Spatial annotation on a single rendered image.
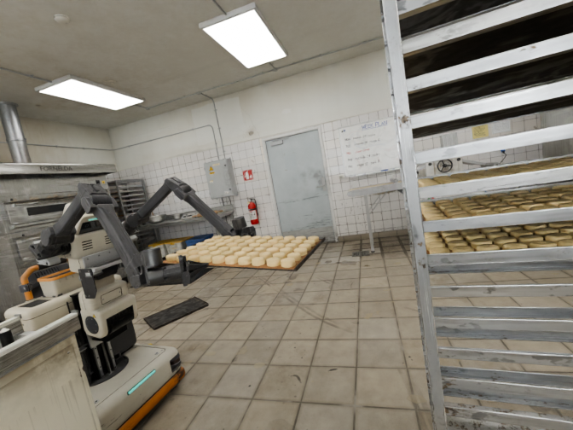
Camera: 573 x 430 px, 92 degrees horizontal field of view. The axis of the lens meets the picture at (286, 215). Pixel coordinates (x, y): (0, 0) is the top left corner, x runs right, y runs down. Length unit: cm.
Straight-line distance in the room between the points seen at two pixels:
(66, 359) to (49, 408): 14
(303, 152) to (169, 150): 278
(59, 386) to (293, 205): 441
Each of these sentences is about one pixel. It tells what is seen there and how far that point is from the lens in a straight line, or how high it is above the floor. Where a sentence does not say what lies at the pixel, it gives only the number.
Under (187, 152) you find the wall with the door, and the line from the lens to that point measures 602.
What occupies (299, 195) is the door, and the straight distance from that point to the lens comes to 511.
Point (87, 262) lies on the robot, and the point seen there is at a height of 100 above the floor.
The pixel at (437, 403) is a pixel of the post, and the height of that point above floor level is 56.
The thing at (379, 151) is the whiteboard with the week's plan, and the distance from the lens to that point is 494.
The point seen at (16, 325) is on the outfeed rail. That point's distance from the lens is 154.
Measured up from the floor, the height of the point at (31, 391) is 75.
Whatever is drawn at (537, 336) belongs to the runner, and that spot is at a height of 50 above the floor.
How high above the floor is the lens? 123
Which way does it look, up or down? 7 degrees down
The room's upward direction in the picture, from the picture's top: 10 degrees counter-clockwise
